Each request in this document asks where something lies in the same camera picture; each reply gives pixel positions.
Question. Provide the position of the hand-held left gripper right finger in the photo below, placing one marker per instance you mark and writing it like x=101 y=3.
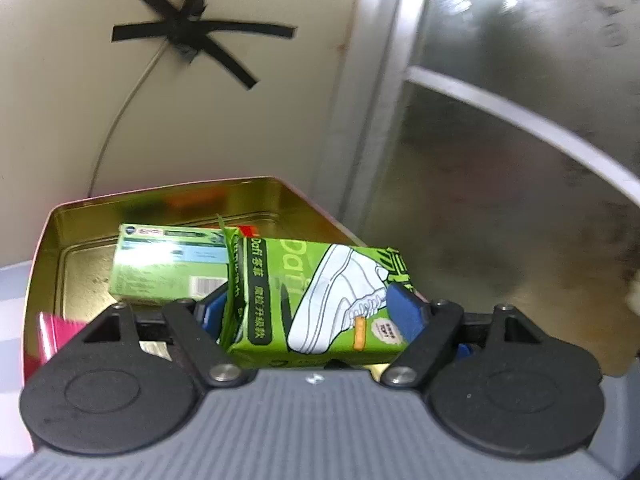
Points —
x=405 y=317

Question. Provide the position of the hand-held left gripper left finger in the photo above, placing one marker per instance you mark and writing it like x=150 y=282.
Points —
x=212 y=317

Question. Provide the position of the green medicine box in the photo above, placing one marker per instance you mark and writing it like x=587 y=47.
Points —
x=160 y=270

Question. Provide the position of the green shoe print packet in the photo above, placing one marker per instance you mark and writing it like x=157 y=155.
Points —
x=310 y=300

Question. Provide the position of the gold tin box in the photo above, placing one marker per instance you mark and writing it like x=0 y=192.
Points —
x=75 y=240

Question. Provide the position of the pink packet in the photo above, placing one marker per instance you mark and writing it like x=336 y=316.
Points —
x=52 y=332

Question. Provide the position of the black tape cross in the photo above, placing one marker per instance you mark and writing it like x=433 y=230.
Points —
x=190 y=30

